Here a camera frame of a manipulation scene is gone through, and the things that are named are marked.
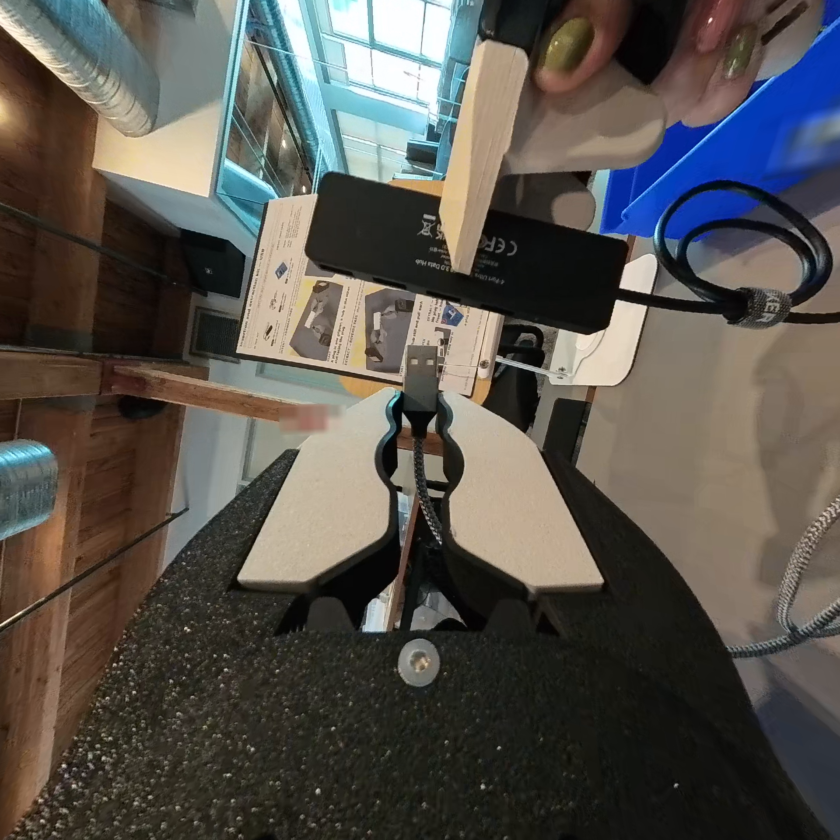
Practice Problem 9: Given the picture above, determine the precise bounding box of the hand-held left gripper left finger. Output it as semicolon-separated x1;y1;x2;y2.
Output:
235;386;403;593

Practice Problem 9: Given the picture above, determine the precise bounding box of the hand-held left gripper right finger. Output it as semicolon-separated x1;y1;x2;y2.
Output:
436;390;606;596

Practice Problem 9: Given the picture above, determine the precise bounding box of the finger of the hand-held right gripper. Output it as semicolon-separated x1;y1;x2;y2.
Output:
437;40;530;274
504;71;668;176

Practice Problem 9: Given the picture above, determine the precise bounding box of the black usb hub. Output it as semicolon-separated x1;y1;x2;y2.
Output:
304;171;630;336

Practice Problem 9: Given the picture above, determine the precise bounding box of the grey braided usb cable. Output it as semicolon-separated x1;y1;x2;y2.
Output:
403;344;840;659

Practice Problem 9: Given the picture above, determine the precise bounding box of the person's right hand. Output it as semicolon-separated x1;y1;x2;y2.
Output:
530;0;772;127

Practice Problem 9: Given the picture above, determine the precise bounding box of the black office chair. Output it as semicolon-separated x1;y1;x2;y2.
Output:
489;322;590;462

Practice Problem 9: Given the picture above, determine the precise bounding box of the large paned window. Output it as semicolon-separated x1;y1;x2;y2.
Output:
276;0;481;179

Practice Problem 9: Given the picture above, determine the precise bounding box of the wooden beam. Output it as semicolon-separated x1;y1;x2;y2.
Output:
0;346;311;425

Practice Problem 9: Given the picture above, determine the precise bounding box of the blue plastic bin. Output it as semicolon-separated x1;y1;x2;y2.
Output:
600;13;840;245

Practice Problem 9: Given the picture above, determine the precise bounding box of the metal vent grille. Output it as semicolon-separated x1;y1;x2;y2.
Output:
189;306;243;361

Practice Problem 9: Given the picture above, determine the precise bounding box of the printed instruction sheet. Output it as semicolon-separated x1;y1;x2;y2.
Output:
234;193;507;399

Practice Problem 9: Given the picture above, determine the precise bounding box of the black wall speaker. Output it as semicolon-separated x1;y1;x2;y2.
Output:
180;227;248;300

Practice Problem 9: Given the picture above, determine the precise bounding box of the small silver air duct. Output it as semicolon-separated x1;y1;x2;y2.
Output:
0;439;59;541

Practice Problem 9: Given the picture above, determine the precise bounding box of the large silver air duct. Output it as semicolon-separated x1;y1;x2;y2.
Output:
0;0;161;138

